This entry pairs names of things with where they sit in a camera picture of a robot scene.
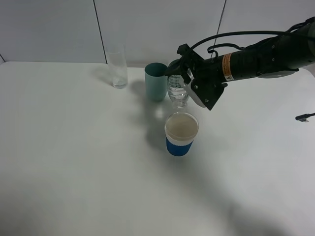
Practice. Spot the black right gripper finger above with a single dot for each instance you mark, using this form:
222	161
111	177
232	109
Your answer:
176	67

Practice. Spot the tall clear drinking glass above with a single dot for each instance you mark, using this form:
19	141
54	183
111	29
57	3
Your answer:
116	59

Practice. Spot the white cup with blue sleeve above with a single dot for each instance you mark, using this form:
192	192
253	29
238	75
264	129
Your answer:
180	131

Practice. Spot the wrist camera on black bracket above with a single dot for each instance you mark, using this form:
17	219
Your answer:
204	94

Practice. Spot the black loose cable plug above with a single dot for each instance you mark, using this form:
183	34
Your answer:
304	117

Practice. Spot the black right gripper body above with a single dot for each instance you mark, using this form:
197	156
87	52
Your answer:
193	66

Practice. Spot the clear water bottle green label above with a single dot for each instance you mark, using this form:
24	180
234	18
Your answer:
177	93

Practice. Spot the teal plastic cup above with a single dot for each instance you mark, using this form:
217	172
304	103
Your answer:
155	81

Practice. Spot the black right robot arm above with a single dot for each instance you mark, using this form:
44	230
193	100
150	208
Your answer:
282	53

